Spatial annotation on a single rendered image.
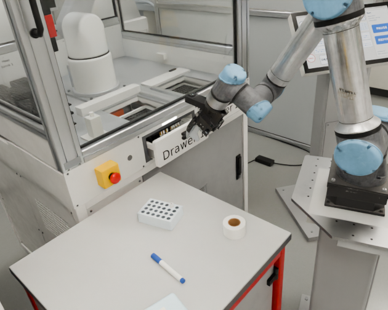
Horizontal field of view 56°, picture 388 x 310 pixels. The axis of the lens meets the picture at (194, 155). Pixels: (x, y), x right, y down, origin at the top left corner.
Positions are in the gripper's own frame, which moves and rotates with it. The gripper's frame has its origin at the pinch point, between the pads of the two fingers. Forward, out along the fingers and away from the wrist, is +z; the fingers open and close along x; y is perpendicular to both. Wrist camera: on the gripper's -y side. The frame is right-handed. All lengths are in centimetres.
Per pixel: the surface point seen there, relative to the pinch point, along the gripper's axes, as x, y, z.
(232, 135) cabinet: 42.0, 3.3, 26.5
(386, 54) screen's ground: 103, 24, -26
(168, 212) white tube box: -28.8, 19.3, 1.0
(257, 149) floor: 134, 6, 108
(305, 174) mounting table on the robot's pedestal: 20.6, 39.9, -8.8
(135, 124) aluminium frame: -16.3, -13.3, 0.5
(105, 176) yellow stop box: -35.6, -3.9, 6.0
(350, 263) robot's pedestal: 10, 72, -5
